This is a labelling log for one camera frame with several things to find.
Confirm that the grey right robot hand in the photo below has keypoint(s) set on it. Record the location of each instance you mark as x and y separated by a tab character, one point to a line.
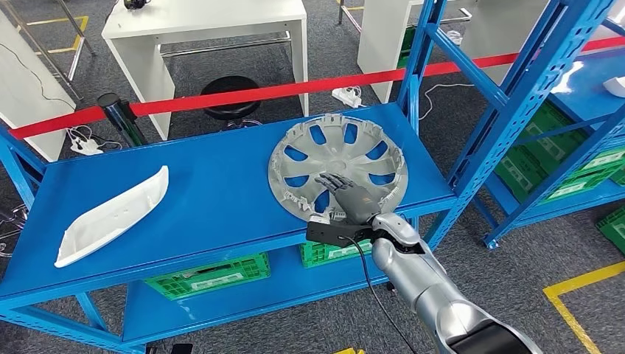
359	203

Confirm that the grey wheel hubcap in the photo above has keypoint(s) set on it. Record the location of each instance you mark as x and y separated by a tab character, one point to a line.
337	151

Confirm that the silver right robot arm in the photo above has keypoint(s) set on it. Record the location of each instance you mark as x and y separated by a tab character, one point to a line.
425	273

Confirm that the blue metal shelf rack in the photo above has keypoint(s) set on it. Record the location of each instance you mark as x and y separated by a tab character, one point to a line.
586	88
210	195

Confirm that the white plastic part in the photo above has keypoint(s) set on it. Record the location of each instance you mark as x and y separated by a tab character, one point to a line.
616	87

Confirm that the white power strip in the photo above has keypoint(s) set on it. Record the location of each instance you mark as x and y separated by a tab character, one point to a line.
347	96
87	146

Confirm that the red barrier belt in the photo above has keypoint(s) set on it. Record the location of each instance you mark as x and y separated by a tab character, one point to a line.
273	92

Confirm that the white rectangular table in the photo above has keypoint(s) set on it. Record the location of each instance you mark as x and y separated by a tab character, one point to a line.
493	24
381	44
29	97
195	17

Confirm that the black round stool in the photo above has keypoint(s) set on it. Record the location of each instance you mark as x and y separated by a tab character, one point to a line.
229	95

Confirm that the white plastic mirror cover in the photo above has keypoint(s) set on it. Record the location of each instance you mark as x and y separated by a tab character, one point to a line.
114	220

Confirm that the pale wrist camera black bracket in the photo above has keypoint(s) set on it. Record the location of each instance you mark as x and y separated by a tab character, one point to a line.
332	232

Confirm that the black barrier post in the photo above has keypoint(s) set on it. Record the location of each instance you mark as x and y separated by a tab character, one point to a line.
122	119

